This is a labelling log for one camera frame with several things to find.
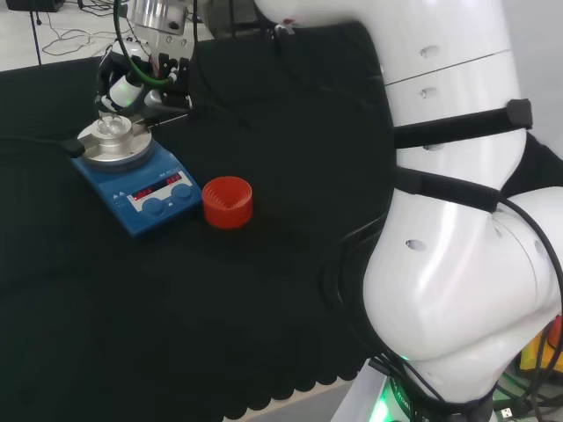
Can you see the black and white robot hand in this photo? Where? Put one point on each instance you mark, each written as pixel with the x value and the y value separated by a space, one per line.
pixel 176 70

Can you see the clear round-bottom flask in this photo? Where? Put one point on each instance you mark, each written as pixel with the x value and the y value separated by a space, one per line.
pixel 110 126

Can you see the heater with blue base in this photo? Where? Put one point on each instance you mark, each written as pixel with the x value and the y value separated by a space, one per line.
pixel 132 211

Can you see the thin black probe rod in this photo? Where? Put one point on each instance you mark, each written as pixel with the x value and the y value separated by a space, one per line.
pixel 169 120

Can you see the black tripod leg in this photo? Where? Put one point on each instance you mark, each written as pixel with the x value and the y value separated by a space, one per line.
pixel 36 35

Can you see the black box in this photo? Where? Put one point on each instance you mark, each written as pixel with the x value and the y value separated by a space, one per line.
pixel 35 4

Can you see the black bench cloth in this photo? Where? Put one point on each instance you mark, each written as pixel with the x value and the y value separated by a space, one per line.
pixel 176 307

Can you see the yellow object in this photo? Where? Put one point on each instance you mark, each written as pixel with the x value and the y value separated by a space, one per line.
pixel 530 356

